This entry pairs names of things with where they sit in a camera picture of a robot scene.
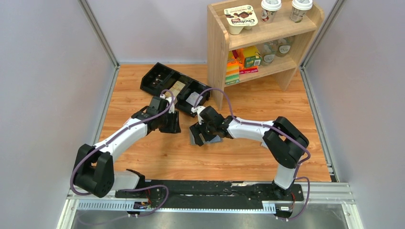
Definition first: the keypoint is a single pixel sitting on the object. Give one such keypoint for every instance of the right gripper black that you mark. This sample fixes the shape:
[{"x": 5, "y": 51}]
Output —
[{"x": 202, "y": 131}]

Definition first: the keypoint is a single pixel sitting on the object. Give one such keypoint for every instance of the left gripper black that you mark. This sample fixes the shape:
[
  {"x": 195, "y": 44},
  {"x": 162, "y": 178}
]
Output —
[{"x": 170, "y": 119}]

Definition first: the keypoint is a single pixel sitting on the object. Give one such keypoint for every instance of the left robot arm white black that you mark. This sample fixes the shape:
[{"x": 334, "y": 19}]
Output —
[{"x": 93, "y": 172}]

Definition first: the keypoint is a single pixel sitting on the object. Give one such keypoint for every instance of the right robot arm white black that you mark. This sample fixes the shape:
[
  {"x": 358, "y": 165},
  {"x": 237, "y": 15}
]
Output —
[{"x": 284, "y": 141}]

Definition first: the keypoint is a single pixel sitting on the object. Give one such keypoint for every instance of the grey card in tray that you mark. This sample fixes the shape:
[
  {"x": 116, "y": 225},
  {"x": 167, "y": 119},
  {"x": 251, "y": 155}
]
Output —
[{"x": 193, "y": 98}]

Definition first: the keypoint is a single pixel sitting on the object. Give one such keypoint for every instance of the tan cards in tray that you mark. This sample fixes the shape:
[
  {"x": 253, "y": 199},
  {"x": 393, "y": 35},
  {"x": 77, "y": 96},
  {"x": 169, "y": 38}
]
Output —
[{"x": 177, "y": 87}]

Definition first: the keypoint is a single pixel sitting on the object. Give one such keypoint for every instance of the black organizer tray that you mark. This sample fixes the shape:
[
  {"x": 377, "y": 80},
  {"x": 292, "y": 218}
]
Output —
[{"x": 186, "y": 89}]

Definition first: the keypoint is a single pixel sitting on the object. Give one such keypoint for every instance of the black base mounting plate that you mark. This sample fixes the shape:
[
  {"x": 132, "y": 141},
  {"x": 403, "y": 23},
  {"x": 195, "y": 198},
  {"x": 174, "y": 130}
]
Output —
[{"x": 212, "y": 194}]

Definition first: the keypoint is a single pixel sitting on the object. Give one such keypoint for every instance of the colourful sticky note stack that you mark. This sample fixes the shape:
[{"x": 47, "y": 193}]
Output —
[{"x": 232, "y": 73}]

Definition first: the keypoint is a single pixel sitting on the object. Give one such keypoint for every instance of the red flat packet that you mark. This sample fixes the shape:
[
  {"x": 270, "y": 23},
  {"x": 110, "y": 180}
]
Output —
[{"x": 248, "y": 70}]

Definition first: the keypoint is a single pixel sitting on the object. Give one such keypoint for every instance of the orange snack bag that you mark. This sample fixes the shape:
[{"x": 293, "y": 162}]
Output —
[{"x": 233, "y": 60}]

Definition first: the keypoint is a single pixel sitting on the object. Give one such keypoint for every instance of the green yellow box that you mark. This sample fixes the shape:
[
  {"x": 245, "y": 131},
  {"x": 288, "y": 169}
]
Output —
[{"x": 249, "y": 56}]

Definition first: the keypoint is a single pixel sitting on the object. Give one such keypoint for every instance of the left glass jar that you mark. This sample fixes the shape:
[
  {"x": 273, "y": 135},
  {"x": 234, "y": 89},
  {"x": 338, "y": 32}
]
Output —
[{"x": 268, "y": 51}]

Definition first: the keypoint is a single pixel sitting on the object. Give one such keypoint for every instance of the glass jar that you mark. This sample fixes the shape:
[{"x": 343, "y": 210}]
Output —
[
  {"x": 284, "y": 46},
  {"x": 268, "y": 51}
]

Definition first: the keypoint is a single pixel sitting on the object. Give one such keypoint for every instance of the right glass jar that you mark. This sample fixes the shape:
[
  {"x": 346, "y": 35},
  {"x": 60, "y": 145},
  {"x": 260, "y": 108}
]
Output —
[{"x": 284, "y": 46}]

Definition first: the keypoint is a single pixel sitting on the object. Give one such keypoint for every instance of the Chobani yogurt pack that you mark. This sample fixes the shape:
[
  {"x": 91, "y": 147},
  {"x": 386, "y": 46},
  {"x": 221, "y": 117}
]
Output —
[{"x": 239, "y": 18}]

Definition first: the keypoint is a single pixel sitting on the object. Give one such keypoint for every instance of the left paper coffee cup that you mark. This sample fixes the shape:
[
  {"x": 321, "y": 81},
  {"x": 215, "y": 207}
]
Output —
[{"x": 269, "y": 10}]

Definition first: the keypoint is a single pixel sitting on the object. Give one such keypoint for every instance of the paper coffee cup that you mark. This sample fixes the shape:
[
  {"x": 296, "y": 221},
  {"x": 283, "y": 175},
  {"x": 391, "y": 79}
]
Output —
[
  {"x": 269, "y": 10},
  {"x": 299, "y": 9}
]

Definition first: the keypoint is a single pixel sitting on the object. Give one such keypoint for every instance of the right paper coffee cup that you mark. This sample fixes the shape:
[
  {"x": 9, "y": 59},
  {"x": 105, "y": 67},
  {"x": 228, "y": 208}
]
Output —
[{"x": 299, "y": 9}]

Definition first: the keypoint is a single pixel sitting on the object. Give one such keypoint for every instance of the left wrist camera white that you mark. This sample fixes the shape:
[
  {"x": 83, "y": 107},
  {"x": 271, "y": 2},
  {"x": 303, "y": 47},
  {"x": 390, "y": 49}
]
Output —
[{"x": 170, "y": 106}]

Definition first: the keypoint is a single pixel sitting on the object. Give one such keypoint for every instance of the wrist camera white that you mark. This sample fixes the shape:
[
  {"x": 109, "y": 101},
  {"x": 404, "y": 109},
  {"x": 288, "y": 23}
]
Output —
[
  {"x": 198, "y": 110},
  {"x": 170, "y": 106}
]

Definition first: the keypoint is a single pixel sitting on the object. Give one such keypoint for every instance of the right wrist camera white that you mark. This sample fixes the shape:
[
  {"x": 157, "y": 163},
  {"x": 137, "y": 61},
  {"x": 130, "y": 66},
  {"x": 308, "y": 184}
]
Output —
[{"x": 198, "y": 110}]

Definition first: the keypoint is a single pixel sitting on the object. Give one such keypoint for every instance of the aluminium frame rail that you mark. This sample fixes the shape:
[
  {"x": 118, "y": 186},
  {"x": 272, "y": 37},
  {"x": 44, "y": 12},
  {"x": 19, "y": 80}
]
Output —
[{"x": 314, "y": 193}]

